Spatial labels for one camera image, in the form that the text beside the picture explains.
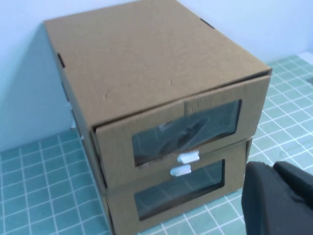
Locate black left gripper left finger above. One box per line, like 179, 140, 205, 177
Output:
241, 161, 313, 235

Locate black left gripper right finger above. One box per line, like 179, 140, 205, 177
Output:
273, 161, 313, 208

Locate cardboard drawer with torn window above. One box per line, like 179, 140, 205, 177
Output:
92, 74, 271, 170

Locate brown cardboard shoe box shell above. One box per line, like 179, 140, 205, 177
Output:
43, 0, 273, 195

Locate lower cardboard drawer with window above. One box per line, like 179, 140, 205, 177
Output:
73, 127, 254, 235

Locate cardboard drawer with intact window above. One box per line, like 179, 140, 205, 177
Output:
105, 139, 249, 233

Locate green checked tablecloth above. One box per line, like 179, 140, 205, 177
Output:
0, 50, 313, 235

